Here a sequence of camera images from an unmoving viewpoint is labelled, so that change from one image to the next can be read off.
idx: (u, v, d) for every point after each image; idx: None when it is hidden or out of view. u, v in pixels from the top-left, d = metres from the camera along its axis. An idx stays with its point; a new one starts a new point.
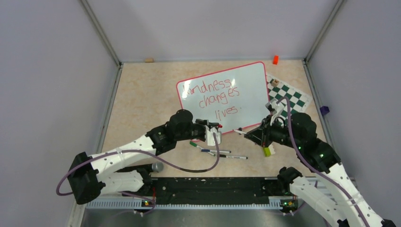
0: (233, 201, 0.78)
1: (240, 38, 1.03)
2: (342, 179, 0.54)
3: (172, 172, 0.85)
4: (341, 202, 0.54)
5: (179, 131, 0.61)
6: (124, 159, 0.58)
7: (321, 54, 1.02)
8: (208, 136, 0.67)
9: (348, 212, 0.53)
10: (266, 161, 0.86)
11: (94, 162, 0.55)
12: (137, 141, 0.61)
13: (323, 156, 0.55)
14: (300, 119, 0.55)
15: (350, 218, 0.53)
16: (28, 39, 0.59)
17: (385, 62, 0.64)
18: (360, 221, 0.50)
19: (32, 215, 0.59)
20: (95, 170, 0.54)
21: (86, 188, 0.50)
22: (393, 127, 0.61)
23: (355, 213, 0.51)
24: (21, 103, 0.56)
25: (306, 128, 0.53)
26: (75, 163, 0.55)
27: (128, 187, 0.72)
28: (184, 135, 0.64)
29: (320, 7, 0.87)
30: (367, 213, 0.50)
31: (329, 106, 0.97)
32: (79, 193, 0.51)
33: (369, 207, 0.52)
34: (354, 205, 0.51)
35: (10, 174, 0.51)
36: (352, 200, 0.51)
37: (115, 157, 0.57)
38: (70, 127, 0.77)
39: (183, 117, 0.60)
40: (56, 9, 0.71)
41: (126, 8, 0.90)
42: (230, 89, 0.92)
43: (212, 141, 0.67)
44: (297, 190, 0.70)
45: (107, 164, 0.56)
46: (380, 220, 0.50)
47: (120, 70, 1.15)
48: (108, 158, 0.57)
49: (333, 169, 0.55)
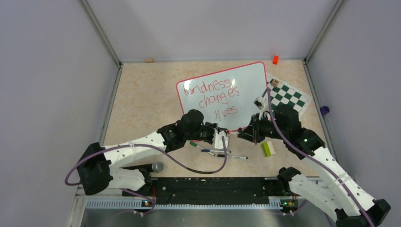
0: (233, 201, 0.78)
1: (240, 38, 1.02)
2: (327, 161, 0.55)
3: (172, 172, 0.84)
4: (331, 185, 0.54)
5: (189, 131, 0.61)
6: (136, 152, 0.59)
7: (321, 54, 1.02)
8: (216, 139, 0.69)
9: (339, 194, 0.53)
10: (266, 161, 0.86)
11: (107, 153, 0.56)
12: (149, 136, 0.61)
13: (307, 140, 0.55)
14: (283, 108, 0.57)
15: (342, 201, 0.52)
16: (27, 38, 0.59)
17: (386, 62, 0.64)
18: (350, 200, 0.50)
19: (31, 215, 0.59)
20: (108, 161, 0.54)
21: (98, 178, 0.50)
22: (393, 128, 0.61)
23: (344, 193, 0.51)
24: (21, 103, 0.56)
25: (289, 115, 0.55)
26: (87, 152, 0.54)
27: (129, 186, 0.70)
28: (193, 135, 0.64)
29: (321, 7, 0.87)
30: (356, 192, 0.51)
31: (329, 106, 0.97)
32: (88, 183, 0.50)
33: (359, 187, 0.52)
34: (343, 185, 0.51)
35: (9, 174, 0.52)
36: (338, 179, 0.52)
37: (127, 149, 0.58)
38: (70, 128, 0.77)
39: (195, 116, 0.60)
40: (56, 10, 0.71)
41: (127, 9, 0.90)
42: (230, 89, 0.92)
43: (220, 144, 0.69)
44: (295, 187, 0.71)
45: (119, 156, 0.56)
46: (371, 199, 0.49)
47: (120, 70, 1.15)
48: (120, 150, 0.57)
49: (318, 151, 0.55)
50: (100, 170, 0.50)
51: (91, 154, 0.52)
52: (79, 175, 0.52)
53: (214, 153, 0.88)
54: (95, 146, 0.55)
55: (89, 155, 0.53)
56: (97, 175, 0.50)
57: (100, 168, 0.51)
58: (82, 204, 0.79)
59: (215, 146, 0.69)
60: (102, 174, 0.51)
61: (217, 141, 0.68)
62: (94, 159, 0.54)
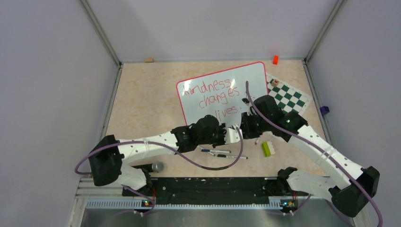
0: (233, 201, 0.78)
1: (240, 38, 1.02)
2: (312, 136, 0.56)
3: (171, 172, 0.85)
4: (319, 161, 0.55)
5: (202, 135, 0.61)
6: (149, 149, 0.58)
7: (321, 54, 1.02)
8: (231, 133, 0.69)
9: (328, 168, 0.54)
10: (266, 161, 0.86)
11: (121, 146, 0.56)
12: (162, 135, 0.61)
13: (290, 121, 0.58)
14: (261, 98, 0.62)
15: (333, 175, 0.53)
16: (27, 38, 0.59)
17: (386, 62, 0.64)
18: (339, 172, 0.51)
19: (32, 215, 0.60)
20: (121, 155, 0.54)
21: (109, 170, 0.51)
22: (393, 128, 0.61)
23: (333, 166, 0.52)
24: (21, 103, 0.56)
25: (266, 102, 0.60)
26: (101, 143, 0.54)
27: (132, 184, 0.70)
28: (206, 138, 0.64)
29: (320, 7, 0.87)
30: (344, 162, 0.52)
31: (329, 106, 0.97)
32: (99, 173, 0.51)
33: (345, 158, 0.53)
34: (329, 158, 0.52)
35: (10, 174, 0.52)
36: (325, 153, 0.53)
37: (141, 145, 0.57)
38: (70, 128, 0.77)
39: (211, 121, 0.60)
40: (56, 10, 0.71)
41: (127, 9, 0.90)
42: (230, 89, 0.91)
43: (235, 137, 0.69)
44: (293, 181, 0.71)
45: (132, 152, 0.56)
46: (359, 168, 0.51)
47: (120, 70, 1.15)
48: (134, 145, 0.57)
49: (302, 129, 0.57)
50: (112, 162, 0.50)
51: (104, 146, 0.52)
52: (91, 165, 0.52)
53: (214, 153, 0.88)
54: (111, 138, 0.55)
55: (103, 146, 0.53)
56: (108, 167, 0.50)
57: (112, 161, 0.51)
58: (82, 204, 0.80)
59: (231, 141, 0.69)
60: (113, 167, 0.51)
61: (232, 137, 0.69)
62: (107, 151, 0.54)
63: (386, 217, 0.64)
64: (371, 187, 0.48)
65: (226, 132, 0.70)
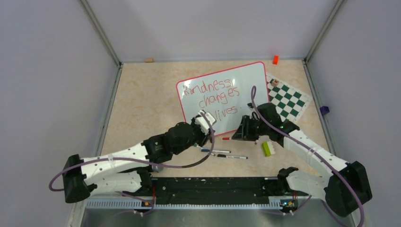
0: (233, 201, 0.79)
1: (240, 38, 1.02)
2: (301, 138, 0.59)
3: (172, 172, 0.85)
4: (308, 159, 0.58)
5: (175, 145, 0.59)
6: (114, 167, 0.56)
7: (321, 53, 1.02)
8: (201, 121, 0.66)
9: (317, 165, 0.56)
10: (266, 161, 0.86)
11: (84, 166, 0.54)
12: (131, 149, 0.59)
13: (283, 127, 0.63)
14: (263, 105, 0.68)
15: (321, 171, 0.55)
16: (26, 37, 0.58)
17: (386, 61, 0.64)
18: (324, 167, 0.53)
19: (32, 215, 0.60)
20: (83, 175, 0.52)
21: (73, 191, 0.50)
22: (393, 128, 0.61)
23: (318, 161, 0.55)
24: (21, 102, 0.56)
25: (267, 109, 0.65)
26: (68, 164, 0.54)
27: (124, 187, 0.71)
28: (181, 148, 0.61)
29: (320, 7, 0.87)
30: (329, 158, 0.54)
31: (329, 106, 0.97)
32: (66, 194, 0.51)
33: (331, 153, 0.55)
34: (314, 153, 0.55)
35: (10, 174, 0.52)
36: (311, 150, 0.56)
37: (105, 163, 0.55)
38: (69, 128, 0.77)
39: (182, 130, 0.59)
40: (56, 9, 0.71)
41: (126, 9, 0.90)
42: (230, 89, 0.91)
43: (204, 122, 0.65)
44: (293, 182, 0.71)
45: (96, 170, 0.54)
46: (344, 161, 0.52)
47: (120, 70, 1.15)
48: (98, 164, 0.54)
49: (293, 132, 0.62)
50: (74, 184, 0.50)
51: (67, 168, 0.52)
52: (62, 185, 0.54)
53: (214, 153, 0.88)
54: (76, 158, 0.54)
55: (67, 168, 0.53)
56: (71, 189, 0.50)
57: (75, 182, 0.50)
58: (82, 204, 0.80)
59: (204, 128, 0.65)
60: (75, 188, 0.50)
61: (202, 121, 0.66)
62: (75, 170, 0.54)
63: (387, 217, 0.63)
64: (360, 183, 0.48)
65: (196, 121, 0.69)
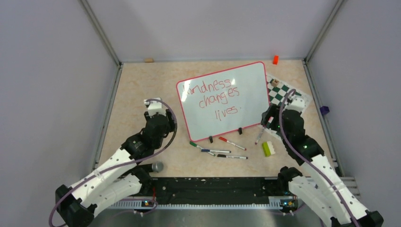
0: (233, 201, 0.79)
1: (240, 38, 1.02)
2: (324, 168, 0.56)
3: (171, 172, 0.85)
4: (326, 192, 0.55)
5: (156, 136, 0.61)
6: (105, 178, 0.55)
7: (321, 53, 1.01)
8: (152, 108, 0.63)
9: (333, 202, 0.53)
10: (266, 161, 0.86)
11: (75, 191, 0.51)
12: (113, 157, 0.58)
13: (306, 147, 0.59)
14: (290, 114, 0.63)
15: (335, 208, 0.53)
16: (26, 37, 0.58)
17: (386, 61, 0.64)
18: (342, 208, 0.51)
19: (32, 215, 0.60)
20: (78, 200, 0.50)
21: (74, 217, 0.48)
22: (393, 127, 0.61)
23: (337, 200, 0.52)
24: (20, 102, 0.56)
25: (293, 123, 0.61)
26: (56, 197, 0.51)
27: (126, 194, 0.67)
28: (160, 138, 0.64)
29: (320, 7, 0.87)
30: (350, 200, 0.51)
31: (329, 106, 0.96)
32: (70, 222, 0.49)
33: (353, 196, 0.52)
34: (336, 192, 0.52)
35: (10, 173, 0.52)
36: (333, 187, 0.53)
37: (95, 180, 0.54)
38: (69, 128, 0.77)
39: (158, 120, 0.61)
40: (56, 10, 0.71)
41: (126, 9, 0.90)
42: (230, 89, 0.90)
43: (154, 106, 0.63)
44: (294, 187, 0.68)
45: (89, 189, 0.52)
46: (364, 209, 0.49)
47: (120, 70, 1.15)
48: (87, 184, 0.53)
49: (316, 158, 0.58)
50: (73, 210, 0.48)
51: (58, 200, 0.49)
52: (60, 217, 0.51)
53: (214, 153, 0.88)
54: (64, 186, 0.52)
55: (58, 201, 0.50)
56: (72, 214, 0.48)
57: (74, 208, 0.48)
58: None
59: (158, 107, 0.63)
60: (77, 213, 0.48)
61: (152, 107, 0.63)
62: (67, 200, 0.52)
63: (387, 218, 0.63)
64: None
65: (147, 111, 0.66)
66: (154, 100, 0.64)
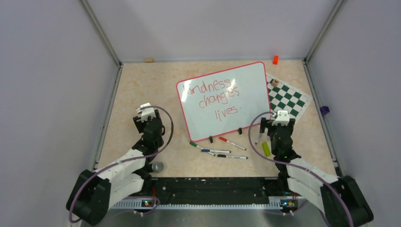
0: (233, 201, 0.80)
1: (240, 38, 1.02)
2: (300, 162, 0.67)
3: (171, 172, 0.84)
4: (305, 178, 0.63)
5: (155, 138, 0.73)
6: (125, 167, 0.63)
7: (320, 54, 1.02)
8: (144, 114, 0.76)
9: (311, 182, 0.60)
10: (266, 161, 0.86)
11: (100, 175, 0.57)
12: (127, 153, 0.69)
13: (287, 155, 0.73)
14: (281, 134, 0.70)
15: (314, 187, 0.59)
16: (25, 37, 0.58)
17: (387, 61, 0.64)
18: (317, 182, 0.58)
19: (32, 215, 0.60)
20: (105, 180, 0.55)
21: (100, 196, 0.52)
22: (393, 127, 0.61)
23: (312, 178, 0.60)
24: (20, 103, 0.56)
25: (284, 142, 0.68)
26: (80, 181, 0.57)
27: (130, 191, 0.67)
28: (159, 137, 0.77)
29: (320, 7, 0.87)
30: (323, 175, 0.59)
31: (329, 106, 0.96)
32: (92, 207, 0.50)
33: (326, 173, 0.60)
34: (309, 171, 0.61)
35: (10, 173, 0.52)
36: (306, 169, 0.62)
37: (117, 167, 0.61)
38: (70, 128, 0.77)
39: (153, 125, 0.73)
40: (56, 9, 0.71)
41: (126, 9, 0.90)
42: (230, 89, 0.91)
43: (146, 111, 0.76)
44: (293, 184, 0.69)
45: (112, 174, 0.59)
46: (335, 178, 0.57)
47: (120, 70, 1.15)
48: (111, 169, 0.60)
49: (294, 160, 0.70)
50: (102, 187, 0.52)
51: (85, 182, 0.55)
52: (76, 208, 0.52)
53: (214, 153, 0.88)
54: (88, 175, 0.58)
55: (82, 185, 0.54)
56: (99, 193, 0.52)
57: (101, 186, 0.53)
58: None
59: (150, 111, 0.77)
60: (106, 190, 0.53)
61: (145, 113, 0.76)
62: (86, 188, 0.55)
63: (387, 218, 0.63)
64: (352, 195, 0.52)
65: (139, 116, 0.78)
66: (146, 106, 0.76)
